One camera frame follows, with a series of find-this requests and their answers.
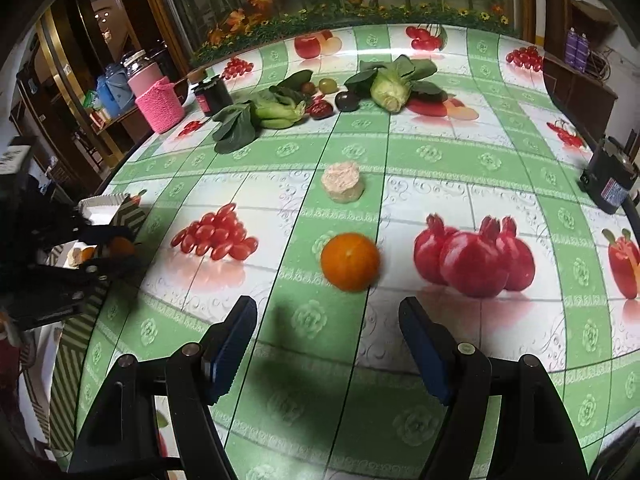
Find green striped paper tray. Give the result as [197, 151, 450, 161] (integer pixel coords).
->
[20, 194, 149, 461]

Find wooden side table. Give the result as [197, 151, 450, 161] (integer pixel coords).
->
[90, 105, 156, 148]

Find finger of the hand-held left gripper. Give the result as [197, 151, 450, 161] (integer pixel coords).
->
[47, 219, 137, 251]
[65, 254, 148, 283]

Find wooden shelf unit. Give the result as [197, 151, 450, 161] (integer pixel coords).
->
[542, 0, 621, 137]

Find black pump motor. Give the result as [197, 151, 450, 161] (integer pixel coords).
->
[578, 135, 640, 214]

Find pink lidded bottle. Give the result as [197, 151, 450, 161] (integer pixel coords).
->
[122, 50, 167, 97]

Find black hose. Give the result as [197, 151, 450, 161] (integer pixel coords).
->
[619, 194, 640, 246]

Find pink knitted holder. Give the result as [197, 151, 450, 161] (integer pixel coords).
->
[135, 77, 187, 134]

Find black jar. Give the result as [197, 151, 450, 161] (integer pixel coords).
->
[192, 75, 234, 114]

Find blue kettle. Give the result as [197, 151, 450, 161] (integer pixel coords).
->
[95, 63, 126, 118]

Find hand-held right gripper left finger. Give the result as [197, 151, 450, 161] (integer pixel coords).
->
[67, 295, 259, 480]

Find green bok choy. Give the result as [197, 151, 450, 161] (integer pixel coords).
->
[344, 54, 449, 114]
[212, 70, 315, 155]

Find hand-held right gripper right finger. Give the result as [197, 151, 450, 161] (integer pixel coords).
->
[398, 296, 591, 480]

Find purple bottles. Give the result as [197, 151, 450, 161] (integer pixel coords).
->
[565, 27, 590, 72]

